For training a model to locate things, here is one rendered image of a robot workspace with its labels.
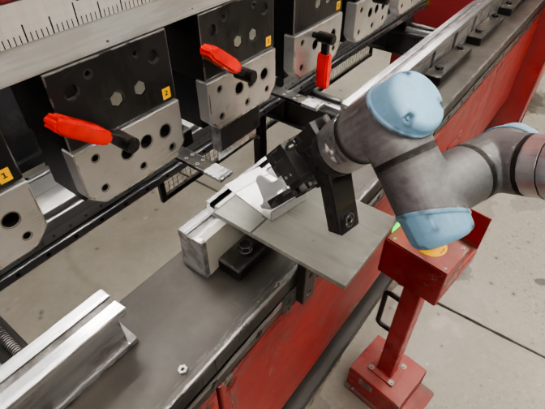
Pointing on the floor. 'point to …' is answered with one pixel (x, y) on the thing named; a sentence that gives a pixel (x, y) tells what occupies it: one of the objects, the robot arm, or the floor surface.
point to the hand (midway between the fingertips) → (280, 200)
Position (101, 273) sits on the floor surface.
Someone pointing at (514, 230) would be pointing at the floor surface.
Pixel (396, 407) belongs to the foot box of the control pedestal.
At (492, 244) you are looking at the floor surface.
